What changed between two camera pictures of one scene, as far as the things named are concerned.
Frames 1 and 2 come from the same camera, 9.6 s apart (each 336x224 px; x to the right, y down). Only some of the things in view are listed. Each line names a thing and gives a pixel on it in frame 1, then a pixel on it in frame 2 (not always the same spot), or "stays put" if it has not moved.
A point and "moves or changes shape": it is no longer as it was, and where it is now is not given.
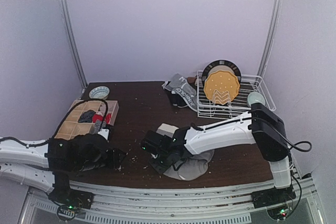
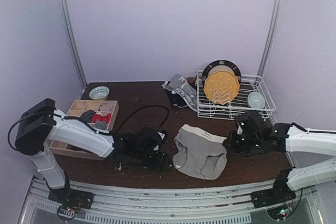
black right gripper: (163, 163) → (230, 143)
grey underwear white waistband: (189, 168) moves or changes shape
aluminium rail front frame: (224, 204) stays put
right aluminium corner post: (274, 23) stays put
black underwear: (178, 100) stays put
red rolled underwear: (107, 118) stays put
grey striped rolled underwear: (98, 125) stays put
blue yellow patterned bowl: (99, 92) stays put
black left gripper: (113, 157) → (159, 159)
